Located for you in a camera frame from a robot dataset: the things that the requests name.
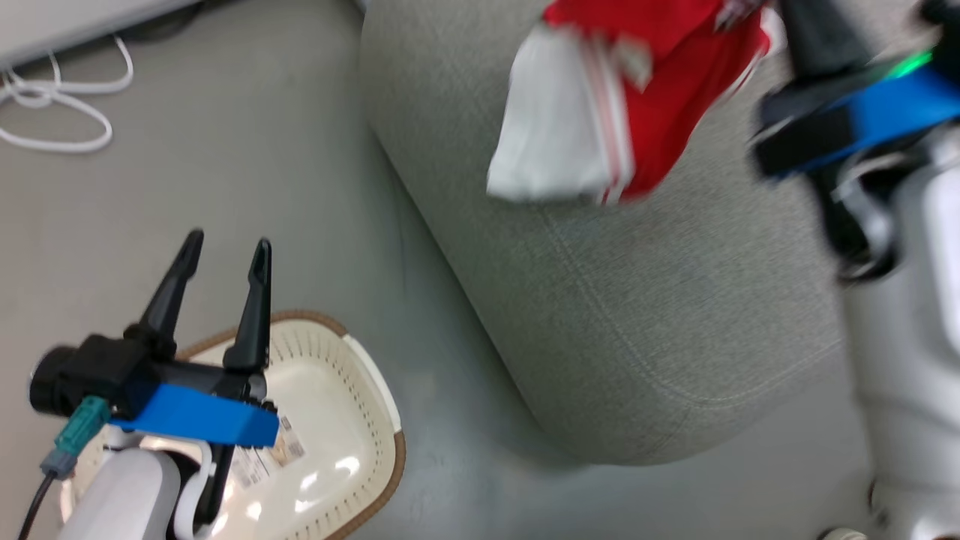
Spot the wide white partition panel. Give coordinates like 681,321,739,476
0,0,205,73

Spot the grey fabric sofa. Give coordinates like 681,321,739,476
359,0,960,467

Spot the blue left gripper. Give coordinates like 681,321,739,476
111,228,281,449

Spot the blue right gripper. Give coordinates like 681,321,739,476
750,0,960,182

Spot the white coiled cable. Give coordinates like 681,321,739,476
0,33,135,155

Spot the red and white jersey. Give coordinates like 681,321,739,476
485,0,785,208

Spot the cream laundry basket brown rim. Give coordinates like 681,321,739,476
59,309,408,540

